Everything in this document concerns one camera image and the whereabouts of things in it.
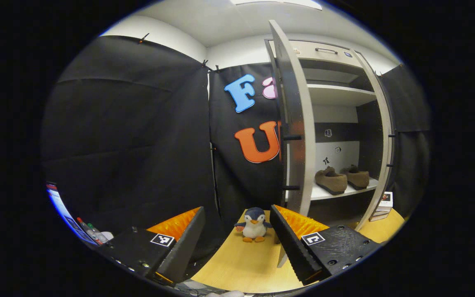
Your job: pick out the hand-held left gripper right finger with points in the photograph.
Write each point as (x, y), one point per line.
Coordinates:
(291, 247)

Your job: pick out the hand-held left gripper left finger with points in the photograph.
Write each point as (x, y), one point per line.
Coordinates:
(184, 247)

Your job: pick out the brown fuzzy shoe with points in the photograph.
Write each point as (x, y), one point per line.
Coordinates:
(359, 177)
(330, 181)

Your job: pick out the white cabinet door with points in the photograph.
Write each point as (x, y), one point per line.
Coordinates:
(386, 136)
(299, 115)

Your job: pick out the white shoe cabinet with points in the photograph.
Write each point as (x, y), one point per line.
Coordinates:
(336, 99)

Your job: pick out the white cabinet drawer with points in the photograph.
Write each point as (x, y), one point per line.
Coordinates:
(328, 53)

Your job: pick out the penguin plush toy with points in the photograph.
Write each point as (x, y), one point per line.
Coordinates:
(254, 225)

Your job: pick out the stack of white books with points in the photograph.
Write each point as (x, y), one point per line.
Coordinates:
(384, 204)

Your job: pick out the computer monitor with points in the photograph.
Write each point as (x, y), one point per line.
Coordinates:
(66, 216)

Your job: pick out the black backdrop cloth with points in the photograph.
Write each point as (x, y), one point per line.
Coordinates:
(130, 132)

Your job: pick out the rectangular ceiling light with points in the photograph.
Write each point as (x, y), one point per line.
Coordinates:
(278, 3)

